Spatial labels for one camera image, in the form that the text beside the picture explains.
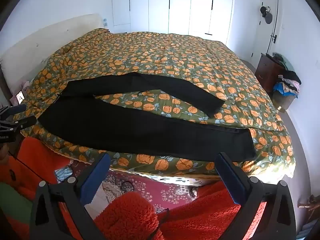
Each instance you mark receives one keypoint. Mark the striped light blue cloth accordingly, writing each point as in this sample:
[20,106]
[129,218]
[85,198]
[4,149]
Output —
[63,174]

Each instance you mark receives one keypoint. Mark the black pants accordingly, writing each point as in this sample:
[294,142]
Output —
[125,130]

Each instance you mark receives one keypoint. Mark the wall switch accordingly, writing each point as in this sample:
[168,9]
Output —
[105,22]

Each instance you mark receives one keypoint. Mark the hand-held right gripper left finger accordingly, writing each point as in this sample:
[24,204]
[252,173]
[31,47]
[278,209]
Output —
[96,177]

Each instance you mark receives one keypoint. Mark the red fleece clothing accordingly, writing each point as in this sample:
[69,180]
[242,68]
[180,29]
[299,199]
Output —
[200,217]

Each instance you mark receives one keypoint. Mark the white wardrobe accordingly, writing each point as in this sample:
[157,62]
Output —
[180,5]

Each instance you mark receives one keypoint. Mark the phone with lit screen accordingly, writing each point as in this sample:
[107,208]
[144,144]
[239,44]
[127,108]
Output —
[20,97]

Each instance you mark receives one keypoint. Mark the pink cloth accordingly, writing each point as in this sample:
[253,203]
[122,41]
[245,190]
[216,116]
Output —
[25,86]

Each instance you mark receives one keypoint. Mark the beige padded headboard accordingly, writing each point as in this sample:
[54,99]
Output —
[37,40]

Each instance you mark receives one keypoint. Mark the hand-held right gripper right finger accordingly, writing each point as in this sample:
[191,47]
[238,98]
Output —
[231,180]

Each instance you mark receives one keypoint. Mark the brown basket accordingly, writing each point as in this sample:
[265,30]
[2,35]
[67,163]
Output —
[282,102]

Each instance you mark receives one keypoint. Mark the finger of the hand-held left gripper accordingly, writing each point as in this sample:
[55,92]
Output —
[25,123]
[15,110]

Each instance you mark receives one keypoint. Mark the orange floral green bedspread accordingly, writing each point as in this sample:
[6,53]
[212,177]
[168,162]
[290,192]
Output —
[175,55]

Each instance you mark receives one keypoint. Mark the red patterned rug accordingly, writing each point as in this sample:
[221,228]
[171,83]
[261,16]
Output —
[155,192]

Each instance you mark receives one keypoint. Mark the pile of clothes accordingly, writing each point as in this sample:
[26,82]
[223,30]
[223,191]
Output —
[287,83]

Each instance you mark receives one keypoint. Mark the green cloth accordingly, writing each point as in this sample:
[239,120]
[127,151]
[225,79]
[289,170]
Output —
[12,201]

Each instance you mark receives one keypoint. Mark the black hat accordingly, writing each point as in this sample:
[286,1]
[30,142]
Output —
[263,11]

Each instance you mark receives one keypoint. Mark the brown wooden object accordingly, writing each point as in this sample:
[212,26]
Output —
[308,203]

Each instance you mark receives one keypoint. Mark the white door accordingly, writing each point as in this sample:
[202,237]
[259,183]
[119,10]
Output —
[265,42]

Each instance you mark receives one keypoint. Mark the dark round bag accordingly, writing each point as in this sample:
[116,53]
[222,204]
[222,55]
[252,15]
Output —
[269,18]

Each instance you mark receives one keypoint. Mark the dark wooden nightstand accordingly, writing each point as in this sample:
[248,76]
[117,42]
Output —
[267,72]

